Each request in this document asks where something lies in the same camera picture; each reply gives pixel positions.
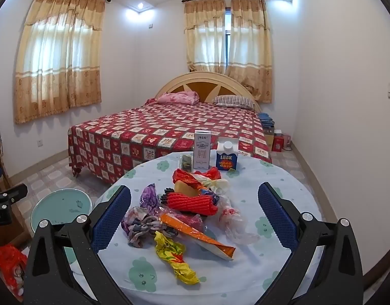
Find wooden cabinet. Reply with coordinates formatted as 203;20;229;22
0;121;32;248

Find blue carton with white cap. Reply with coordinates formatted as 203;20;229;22
216;137;240;172

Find red foam net bundle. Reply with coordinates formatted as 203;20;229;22
167;191;219;226

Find clear plastic bag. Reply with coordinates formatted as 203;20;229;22
219;194;261;245

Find red plastic bag knot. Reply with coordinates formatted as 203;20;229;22
199;167;221;181

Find teal round bin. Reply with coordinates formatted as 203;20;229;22
30;189;93;266

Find bed with red checked bedspread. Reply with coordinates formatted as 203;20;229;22
68;102;272;185

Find red plastic bag on floor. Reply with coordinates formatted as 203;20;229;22
0;245;28;297

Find red foil wrapper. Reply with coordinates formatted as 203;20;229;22
172;168;202;193

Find cardboard boxes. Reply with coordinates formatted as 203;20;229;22
263;125;276;152

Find pink clear plastic wrapper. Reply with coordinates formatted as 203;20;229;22
157;206;208;232

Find yellow wrapper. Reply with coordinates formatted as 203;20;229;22
154;231;200;285

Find purple wrapper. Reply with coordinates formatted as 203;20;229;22
140;183;160;212

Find blue orange twisted wrapper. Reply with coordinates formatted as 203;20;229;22
199;189;221;204

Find beige floral curtain panel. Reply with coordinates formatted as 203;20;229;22
226;0;273;104
183;0;227;73

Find pink pillow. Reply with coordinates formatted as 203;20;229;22
157;91;199;105

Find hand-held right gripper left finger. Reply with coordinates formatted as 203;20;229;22
24;185;132;305

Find striped pillow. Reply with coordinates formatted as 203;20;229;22
212;95;256;111

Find wide beige floral curtain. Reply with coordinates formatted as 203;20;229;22
13;0;106;125

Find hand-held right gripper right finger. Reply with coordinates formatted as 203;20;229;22
258;182;364;305

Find white tall milk carton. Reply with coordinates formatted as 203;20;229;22
194;131;212;170

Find long orange wrapper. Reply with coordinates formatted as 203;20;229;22
160;213;236;261

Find window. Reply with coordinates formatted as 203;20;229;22
225;6;232;67

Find cream arched headboard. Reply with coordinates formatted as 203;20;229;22
154;71;262;104

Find yellow sponge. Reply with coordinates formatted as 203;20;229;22
174;179;198;199

